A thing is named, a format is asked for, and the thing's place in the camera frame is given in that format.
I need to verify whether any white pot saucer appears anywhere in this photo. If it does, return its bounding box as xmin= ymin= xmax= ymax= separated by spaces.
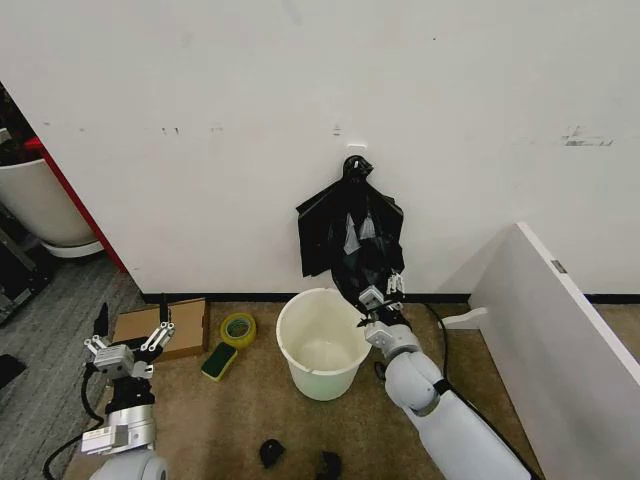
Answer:
xmin=39 ymin=238 xmax=107 ymax=260

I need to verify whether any yellow green tape roll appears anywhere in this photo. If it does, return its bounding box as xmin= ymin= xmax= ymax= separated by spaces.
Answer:
xmin=220 ymin=312 xmax=258 ymax=349

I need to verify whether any small black crumpled scrap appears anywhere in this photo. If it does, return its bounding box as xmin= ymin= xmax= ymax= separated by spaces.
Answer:
xmin=259 ymin=438 xmax=286 ymax=469
xmin=315 ymin=450 xmax=344 ymax=480

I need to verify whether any large white plant pot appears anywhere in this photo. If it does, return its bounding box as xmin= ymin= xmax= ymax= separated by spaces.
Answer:
xmin=0 ymin=158 xmax=96 ymax=247

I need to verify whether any white partition board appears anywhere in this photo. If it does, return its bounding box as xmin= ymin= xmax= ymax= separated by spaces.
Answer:
xmin=469 ymin=221 xmax=640 ymax=480

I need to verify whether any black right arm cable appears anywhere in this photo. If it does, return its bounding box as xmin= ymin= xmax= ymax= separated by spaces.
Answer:
xmin=399 ymin=299 xmax=546 ymax=480

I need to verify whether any white board foot bracket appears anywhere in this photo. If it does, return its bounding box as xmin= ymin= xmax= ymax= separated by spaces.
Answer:
xmin=441 ymin=307 xmax=489 ymax=331

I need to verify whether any green yellow sponge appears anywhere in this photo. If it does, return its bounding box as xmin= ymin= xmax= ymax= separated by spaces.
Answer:
xmin=200 ymin=342 xmax=239 ymax=384

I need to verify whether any white plastic trash bin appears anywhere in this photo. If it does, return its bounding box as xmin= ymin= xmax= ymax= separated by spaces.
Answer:
xmin=275 ymin=287 xmax=374 ymax=402

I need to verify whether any black plastic garbage bag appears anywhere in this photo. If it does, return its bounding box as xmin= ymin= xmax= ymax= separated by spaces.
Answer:
xmin=294 ymin=155 xmax=407 ymax=314

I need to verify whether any flat black floor object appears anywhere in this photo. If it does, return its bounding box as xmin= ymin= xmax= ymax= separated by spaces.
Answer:
xmin=0 ymin=353 xmax=28 ymax=389

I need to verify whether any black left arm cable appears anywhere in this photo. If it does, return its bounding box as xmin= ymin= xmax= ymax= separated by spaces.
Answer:
xmin=42 ymin=367 xmax=114 ymax=480

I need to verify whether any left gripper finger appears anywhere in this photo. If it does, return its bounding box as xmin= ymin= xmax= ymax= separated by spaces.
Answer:
xmin=83 ymin=301 xmax=112 ymax=357
xmin=141 ymin=294 xmax=177 ymax=364

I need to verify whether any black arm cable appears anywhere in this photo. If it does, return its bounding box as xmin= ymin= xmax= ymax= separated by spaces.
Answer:
xmin=42 ymin=367 xmax=114 ymax=480
xmin=399 ymin=299 xmax=546 ymax=480

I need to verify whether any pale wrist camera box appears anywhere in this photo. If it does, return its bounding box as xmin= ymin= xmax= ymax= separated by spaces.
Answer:
xmin=359 ymin=284 xmax=386 ymax=310
xmin=93 ymin=344 xmax=135 ymax=375

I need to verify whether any black equipment case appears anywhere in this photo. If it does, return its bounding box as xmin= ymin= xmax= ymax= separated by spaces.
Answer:
xmin=0 ymin=209 xmax=57 ymax=322

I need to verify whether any flat brown cardboard box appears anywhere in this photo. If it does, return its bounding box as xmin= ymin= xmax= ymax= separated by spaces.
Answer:
xmin=110 ymin=297 xmax=212 ymax=364

